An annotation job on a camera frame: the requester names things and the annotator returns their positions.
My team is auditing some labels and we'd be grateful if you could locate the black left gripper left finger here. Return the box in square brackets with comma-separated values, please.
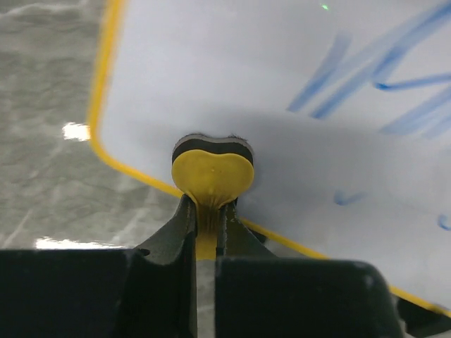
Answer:
[1, 196, 197, 337]

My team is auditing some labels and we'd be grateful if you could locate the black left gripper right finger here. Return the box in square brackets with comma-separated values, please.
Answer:
[214, 203, 450, 337]

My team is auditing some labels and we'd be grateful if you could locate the yellow black whiteboard eraser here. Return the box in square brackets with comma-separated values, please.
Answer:
[171, 133, 254, 261]

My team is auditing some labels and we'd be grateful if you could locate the yellow framed whiteboard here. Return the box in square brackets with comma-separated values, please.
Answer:
[89, 1, 450, 313]

